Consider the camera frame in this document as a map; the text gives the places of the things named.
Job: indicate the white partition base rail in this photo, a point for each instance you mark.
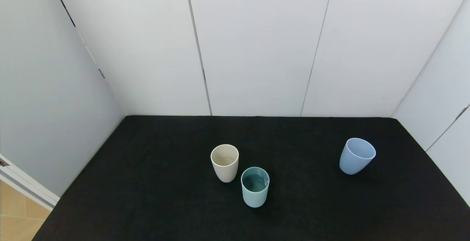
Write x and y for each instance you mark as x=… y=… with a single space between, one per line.
x=29 y=187

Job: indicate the beige plastic cup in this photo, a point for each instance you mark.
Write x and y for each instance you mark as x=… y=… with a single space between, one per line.
x=224 y=171

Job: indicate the light blue plastic cup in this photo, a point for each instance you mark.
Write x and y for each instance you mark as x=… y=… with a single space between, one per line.
x=352 y=165

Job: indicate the teal plastic cup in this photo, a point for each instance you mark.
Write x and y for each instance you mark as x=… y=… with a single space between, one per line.
x=254 y=198

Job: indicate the black table cloth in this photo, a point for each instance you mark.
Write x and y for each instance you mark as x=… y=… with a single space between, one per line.
x=165 y=182

